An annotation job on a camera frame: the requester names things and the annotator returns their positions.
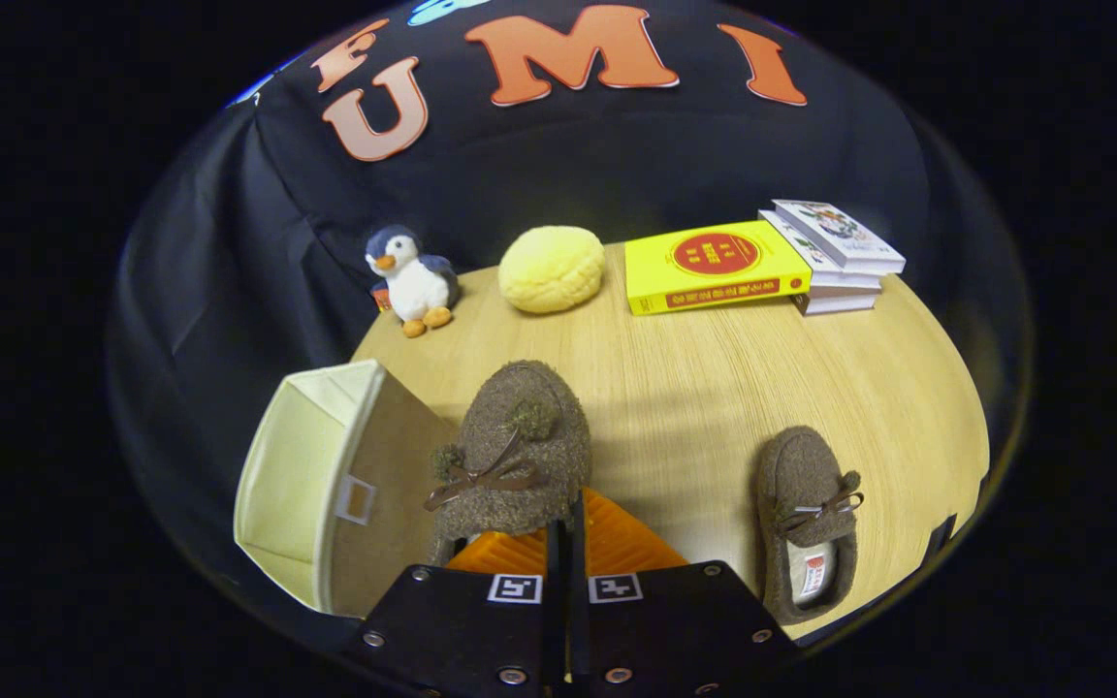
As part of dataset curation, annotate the white illustrated cover book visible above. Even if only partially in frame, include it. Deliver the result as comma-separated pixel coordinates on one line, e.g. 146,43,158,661
771,198,908,276

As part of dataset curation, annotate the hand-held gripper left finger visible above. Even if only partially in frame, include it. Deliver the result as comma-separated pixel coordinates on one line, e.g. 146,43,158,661
353,522,569,698

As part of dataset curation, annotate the yellow book with red circle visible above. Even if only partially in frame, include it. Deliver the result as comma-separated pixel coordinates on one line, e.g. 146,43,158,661
623,219,814,317

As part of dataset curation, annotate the beige fabric storage box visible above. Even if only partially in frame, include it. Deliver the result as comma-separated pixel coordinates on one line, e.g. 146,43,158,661
233,358,463,618

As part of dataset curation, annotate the yellow round plush bun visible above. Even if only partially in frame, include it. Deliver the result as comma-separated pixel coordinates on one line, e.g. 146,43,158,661
497,225,607,315

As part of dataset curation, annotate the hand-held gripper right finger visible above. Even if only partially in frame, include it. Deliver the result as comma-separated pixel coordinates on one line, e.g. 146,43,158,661
568,487,802,698

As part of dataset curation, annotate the brown fuzzy slipper shoe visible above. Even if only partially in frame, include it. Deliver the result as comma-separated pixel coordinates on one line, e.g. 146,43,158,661
754,426,866,627
422,360,594,569

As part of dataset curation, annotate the penguin plush toy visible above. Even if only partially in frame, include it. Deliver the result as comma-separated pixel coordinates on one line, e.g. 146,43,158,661
365,224,462,339

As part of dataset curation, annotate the white paperback book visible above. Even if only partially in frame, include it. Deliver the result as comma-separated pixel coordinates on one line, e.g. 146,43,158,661
758,209,885,291
792,285,880,317

